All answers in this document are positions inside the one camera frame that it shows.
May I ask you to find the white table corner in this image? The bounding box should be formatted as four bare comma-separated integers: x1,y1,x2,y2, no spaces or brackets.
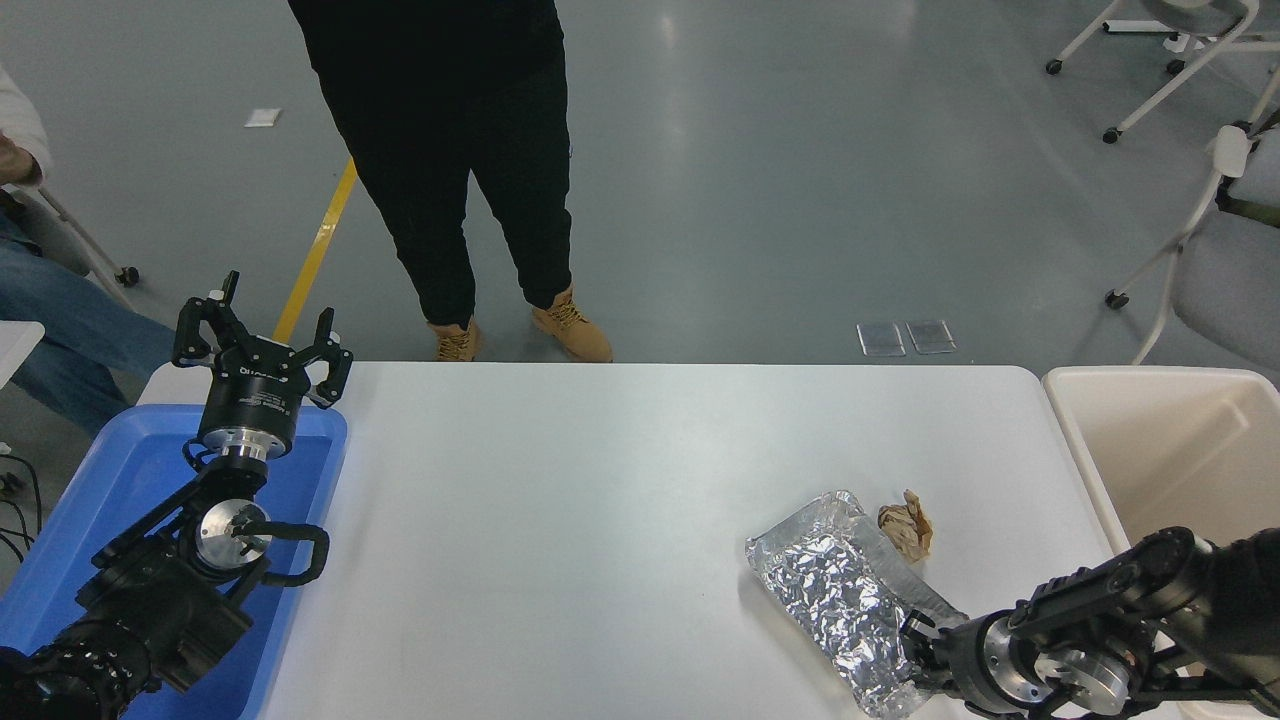
0,320,46,389

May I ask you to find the white wheeled chair base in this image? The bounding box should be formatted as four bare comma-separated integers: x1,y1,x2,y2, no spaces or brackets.
1045,0,1280,144

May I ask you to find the grey chair with white frame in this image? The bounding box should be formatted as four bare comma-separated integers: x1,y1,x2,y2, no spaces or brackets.
1105,100,1280,373

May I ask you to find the crumpled tan paper ball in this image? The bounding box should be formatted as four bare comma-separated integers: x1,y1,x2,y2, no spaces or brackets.
878,490,933,563

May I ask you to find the foil tray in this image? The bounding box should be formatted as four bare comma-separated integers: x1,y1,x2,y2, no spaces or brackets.
745,490,969,719

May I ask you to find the seated person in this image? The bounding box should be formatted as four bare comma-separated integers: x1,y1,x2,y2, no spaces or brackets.
0,65,181,437

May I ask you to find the standing person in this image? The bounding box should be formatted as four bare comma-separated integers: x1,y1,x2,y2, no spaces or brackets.
288,0,614,364

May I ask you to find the black cable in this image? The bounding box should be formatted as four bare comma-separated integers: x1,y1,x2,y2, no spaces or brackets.
0,452,43,563

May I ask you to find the white chair leg with caster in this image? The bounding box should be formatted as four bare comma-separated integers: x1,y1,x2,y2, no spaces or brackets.
18,180,141,311

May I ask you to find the blue plastic tray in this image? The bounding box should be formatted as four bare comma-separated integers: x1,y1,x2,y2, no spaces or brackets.
0,403,349,720

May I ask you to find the large pale bin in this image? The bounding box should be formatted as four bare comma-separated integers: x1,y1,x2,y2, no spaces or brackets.
1042,365,1280,720

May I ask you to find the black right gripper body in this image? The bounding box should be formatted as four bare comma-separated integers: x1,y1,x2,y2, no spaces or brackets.
935,613,1013,715

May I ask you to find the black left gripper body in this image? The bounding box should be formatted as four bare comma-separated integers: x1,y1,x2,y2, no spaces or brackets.
197,335,315,435

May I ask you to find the person's hand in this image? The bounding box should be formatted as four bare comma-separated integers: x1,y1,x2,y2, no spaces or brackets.
0,136,44,187

